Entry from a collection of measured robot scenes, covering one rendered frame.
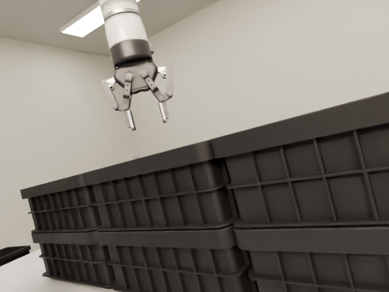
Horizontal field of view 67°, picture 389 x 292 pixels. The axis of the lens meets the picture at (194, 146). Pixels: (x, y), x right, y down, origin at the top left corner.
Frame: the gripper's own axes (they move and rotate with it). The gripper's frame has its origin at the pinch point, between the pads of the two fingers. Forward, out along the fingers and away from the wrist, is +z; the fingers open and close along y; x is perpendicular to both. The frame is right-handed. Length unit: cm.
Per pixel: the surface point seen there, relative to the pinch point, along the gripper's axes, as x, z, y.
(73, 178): 0.3, 7.6, -16.1
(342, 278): -29.5, 23.5, 15.5
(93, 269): 2.0, 25.5, -17.2
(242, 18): 321, -140, 141
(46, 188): 9.0, 8.2, -24.9
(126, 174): -10.9, 9.0, -4.9
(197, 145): -21.2, 7.4, 5.8
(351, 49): 255, -55, 230
